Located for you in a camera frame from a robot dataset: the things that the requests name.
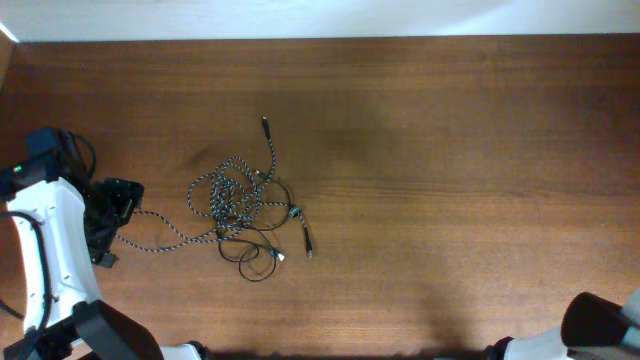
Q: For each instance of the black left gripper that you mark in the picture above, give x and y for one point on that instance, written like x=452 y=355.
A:
x=111 y=215

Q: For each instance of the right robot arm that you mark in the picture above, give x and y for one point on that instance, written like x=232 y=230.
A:
x=592 y=328

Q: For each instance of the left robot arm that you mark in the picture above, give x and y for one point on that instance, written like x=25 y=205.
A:
x=66 y=224

